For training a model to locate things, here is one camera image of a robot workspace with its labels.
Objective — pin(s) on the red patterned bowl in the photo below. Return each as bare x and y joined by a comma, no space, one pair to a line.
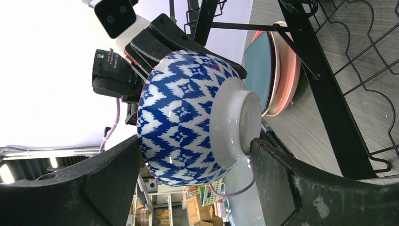
191,155

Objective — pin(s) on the red round plate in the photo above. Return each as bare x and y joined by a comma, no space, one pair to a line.
257,34

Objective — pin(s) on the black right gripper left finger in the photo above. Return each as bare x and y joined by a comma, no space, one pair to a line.
95,192

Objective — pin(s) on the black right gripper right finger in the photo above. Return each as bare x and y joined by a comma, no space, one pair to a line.
294,193

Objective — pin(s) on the teal square plate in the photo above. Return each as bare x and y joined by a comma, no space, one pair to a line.
258,64

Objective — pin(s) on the pink round plate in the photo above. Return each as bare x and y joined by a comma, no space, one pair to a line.
289,74

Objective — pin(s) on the black wire dish rack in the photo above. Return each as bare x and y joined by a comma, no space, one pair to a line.
345,115

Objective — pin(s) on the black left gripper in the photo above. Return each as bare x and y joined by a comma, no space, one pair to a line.
124,71

